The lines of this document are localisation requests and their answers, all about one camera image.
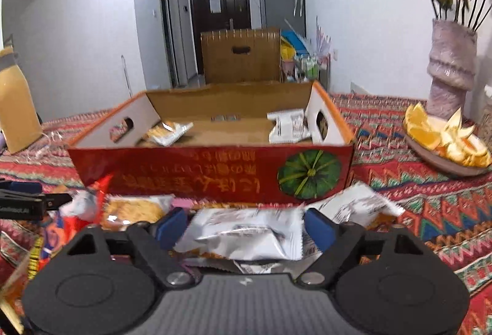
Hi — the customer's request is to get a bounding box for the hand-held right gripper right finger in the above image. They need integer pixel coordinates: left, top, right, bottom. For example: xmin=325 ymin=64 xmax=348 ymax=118
xmin=295 ymin=208 xmax=432 ymax=288

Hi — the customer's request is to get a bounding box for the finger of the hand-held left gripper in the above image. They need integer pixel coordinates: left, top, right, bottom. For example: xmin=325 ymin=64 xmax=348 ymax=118
xmin=0 ymin=180 xmax=73 ymax=210

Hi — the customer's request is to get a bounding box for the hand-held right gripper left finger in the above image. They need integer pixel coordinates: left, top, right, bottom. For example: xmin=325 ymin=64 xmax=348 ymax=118
xmin=59 ymin=207 xmax=195 ymax=290

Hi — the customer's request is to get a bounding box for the white crinkled snack packet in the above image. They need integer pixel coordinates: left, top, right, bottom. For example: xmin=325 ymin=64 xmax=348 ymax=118
xmin=175 ymin=206 xmax=305 ymax=261

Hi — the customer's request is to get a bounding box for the red cardboard box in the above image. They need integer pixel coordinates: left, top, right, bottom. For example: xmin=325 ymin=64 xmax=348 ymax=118
xmin=67 ymin=81 xmax=355 ymax=205

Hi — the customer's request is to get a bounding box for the red white snack packet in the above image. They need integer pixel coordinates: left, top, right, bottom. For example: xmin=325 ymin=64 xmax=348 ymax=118
xmin=58 ymin=174 xmax=113 ymax=233

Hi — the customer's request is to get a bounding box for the white orange cracker packet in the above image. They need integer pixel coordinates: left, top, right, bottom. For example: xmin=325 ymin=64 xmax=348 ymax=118
xmin=101 ymin=195 xmax=174 ymax=232

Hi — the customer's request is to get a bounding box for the silver snack packet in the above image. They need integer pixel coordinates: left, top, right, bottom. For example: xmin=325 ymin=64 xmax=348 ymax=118
xmin=181 ymin=256 xmax=308 ymax=275

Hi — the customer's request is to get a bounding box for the clear yellow snack packet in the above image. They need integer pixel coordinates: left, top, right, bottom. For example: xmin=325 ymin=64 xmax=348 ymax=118
xmin=144 ymin=120 xmax=194 ymax=147

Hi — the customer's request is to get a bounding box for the yellow thermos jug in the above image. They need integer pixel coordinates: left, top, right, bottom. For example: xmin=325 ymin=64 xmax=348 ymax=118
xmin=0 ymin=35 xmax=44 ymax=155

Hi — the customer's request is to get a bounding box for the white printed snack packet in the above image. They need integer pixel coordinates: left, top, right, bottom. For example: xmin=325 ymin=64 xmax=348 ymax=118
xmin=267 ymin=109 xmax=313 ymax=144

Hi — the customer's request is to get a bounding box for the ceramic plate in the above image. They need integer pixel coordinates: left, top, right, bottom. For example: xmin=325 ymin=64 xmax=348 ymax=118
xmin=402 ymin=120 xmax=492 ymax=178

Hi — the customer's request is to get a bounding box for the pile of orange pieces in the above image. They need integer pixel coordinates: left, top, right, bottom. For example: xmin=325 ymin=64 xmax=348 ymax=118
xmin=404 ymin=102 xmax=492 ymax=168

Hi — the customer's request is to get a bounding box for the brown cardboard carton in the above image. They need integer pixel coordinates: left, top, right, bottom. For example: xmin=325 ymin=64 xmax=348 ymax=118
xmin=200 ymin=27 xmax=282 ymax=85

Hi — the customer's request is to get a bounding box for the blue folder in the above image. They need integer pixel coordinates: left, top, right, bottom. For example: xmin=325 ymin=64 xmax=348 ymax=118
xmin=280 ymin=31 xmax=308 ymax=55

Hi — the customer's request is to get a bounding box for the pink textured vase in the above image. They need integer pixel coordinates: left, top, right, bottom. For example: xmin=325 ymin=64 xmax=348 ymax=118
xmin=427 ymin=18 xmax=479 ymax=121

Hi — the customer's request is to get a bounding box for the grey refrigerator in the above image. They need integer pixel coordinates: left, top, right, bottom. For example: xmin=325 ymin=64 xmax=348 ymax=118
xmin=257 ymin=0 xmax=307 ymax=41

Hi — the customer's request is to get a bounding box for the dark entrance door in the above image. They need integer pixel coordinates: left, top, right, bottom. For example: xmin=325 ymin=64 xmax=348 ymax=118
xmin=188 ymin=0 xmax=253 ymax=75

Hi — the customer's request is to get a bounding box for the wire cart with bottles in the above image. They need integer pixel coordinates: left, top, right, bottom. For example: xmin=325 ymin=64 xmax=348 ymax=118
xmin=282 ymin=53 xmax=331 ymax=84

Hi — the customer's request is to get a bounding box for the side doorway frame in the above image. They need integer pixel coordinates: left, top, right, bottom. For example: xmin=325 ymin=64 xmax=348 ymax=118
xmin=158 ymin=0 xmax=181 ymax=88

